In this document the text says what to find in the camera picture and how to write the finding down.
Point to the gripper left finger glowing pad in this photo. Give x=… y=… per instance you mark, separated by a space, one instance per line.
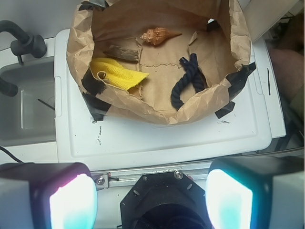
x=47 y=196

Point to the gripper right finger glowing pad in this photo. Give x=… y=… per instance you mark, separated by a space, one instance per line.
x=256 y=192

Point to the grey sink basin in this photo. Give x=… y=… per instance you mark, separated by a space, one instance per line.
x=29 y=116

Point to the white plastic bin lid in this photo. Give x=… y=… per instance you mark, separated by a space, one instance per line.
x=116 y=143

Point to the yellow cloth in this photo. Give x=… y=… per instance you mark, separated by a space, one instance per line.
x=110 y=71

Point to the black faucet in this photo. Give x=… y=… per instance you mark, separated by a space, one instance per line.
x=25 y=43

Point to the brown paper bag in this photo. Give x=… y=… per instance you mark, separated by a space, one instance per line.
x=191 y=76

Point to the dark wood bark piece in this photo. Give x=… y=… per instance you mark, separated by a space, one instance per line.
x=118 y=52

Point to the orange spiral seashell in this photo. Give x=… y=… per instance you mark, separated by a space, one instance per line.
x=158 y=35

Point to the aluminium rail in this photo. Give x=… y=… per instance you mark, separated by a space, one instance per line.
x=195 y=171

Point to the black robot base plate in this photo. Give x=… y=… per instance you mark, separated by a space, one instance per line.
x=164 y=203

